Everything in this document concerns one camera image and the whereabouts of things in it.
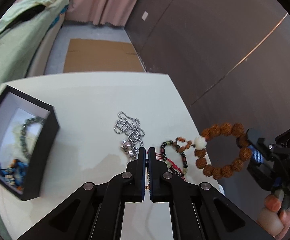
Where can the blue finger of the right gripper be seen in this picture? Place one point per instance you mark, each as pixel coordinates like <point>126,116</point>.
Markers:
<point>256,145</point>
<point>260,171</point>

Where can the person's right hand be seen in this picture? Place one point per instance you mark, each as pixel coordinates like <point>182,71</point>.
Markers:
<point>275,223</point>

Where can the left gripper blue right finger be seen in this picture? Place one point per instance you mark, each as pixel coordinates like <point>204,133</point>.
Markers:
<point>153,175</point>

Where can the black jewelry box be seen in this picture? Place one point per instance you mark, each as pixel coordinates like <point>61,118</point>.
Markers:
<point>28,128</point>

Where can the green bed quilt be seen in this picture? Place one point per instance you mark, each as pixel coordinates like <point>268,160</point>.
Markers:
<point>22,28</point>

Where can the white bed frame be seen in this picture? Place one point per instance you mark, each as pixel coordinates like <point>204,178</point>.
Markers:
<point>40,58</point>

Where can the sheer white organza pouch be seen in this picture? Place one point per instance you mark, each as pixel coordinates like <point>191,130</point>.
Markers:
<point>19,132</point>

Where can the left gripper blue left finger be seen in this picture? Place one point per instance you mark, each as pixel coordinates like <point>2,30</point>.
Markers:
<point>140,176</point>

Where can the white wall socket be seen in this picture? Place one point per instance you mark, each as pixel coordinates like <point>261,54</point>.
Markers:
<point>144,16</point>

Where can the flattened brown cardboard box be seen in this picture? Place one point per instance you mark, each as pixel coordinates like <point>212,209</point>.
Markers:
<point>101,56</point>

